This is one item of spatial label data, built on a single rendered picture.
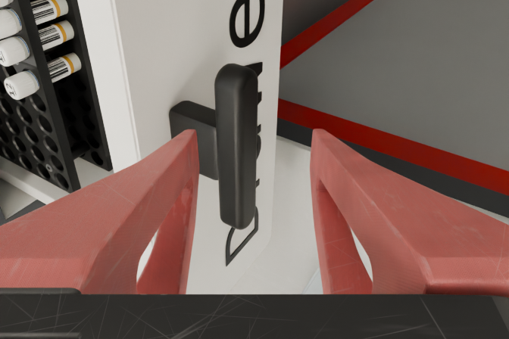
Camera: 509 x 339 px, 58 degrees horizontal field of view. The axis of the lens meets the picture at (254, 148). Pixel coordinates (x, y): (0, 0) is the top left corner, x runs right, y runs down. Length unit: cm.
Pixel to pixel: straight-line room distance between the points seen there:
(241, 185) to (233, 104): 4
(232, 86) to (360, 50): 41
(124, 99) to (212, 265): 13
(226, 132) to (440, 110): 32
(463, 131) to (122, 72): 33
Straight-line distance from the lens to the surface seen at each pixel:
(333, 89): 47
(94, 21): 16
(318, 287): 42
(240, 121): 16
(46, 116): 28
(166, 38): 17
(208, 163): 18
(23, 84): 27
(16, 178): 39
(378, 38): 60
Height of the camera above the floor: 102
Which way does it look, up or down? 44 degrees down
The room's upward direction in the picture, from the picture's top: 132 degrees counter-clockwise
